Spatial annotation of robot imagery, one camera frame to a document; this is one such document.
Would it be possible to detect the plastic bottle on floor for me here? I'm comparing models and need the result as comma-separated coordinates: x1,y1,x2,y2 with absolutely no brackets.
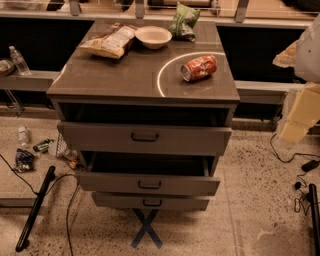
18,126,29,147

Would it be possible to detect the grey drawer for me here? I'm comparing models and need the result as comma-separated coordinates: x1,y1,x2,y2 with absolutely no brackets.
58,122,231,156
77,152,220,196
92,192,210,211

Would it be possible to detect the top grey drawer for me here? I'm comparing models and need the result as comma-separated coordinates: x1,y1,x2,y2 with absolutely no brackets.
58,122,231,156

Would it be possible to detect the dark snack bag on floor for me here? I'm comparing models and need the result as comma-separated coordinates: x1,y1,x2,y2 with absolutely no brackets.
15,148,35,172

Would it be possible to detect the black bar right floor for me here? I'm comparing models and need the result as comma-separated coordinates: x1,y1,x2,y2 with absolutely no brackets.
309,183,320,256

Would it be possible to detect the black power adapter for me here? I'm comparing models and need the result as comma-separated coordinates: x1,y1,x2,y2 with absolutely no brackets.
301,160,320,172

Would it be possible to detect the white paper bowl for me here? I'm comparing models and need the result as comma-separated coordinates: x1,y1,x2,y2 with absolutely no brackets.
135,26,172,50

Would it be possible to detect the grey drawer cabinet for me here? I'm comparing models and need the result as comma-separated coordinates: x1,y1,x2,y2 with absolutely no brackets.
46,18,241,212

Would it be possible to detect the middle grey drawer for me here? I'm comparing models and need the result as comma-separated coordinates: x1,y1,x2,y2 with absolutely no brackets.
77,152,220,196

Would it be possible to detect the green chip bag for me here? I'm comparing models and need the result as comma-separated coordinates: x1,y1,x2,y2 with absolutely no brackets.
169,2,200,42

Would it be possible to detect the red coke can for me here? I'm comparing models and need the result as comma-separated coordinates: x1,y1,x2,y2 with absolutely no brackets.
181,55,217,82

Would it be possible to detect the black cable floor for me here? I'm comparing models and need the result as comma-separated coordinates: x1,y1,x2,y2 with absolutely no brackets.
269,133,320,214
0,153,81,256

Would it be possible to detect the black cable right floor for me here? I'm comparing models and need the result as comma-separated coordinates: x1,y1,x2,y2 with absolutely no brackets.
269,133,320,214

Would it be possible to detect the small bowl on ledge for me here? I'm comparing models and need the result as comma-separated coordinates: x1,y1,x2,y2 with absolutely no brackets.
0,59,15,77

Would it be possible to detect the wire mesh basket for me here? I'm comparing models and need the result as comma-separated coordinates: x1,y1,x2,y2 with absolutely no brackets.
55,133,77,161

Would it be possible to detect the green can on floor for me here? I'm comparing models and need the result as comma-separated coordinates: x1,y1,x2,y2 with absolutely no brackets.
33,139,54,153

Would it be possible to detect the black cable left floor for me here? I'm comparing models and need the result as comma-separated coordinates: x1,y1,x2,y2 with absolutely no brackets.
0,153,81,256

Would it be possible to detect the black bar left floor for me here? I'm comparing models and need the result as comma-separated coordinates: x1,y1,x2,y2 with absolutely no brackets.
15,166,55,252

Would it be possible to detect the black bar floor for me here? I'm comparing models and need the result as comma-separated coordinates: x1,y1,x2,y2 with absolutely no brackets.
15,166,55,252
309,183,320,256

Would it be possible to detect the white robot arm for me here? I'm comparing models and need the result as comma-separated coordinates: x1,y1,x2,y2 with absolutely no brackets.
272,25,320,146

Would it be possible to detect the yellow white chip bag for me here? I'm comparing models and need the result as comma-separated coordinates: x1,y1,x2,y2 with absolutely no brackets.
79,23,137,59

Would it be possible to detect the bottom grey drawer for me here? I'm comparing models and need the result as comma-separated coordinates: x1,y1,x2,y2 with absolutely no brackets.
92,192,210,211

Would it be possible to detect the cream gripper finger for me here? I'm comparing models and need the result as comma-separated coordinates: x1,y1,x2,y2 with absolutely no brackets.
272,41,297,68

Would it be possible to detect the clear plastic water bottle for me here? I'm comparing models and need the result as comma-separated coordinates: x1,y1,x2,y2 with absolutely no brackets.
9,46,31,75

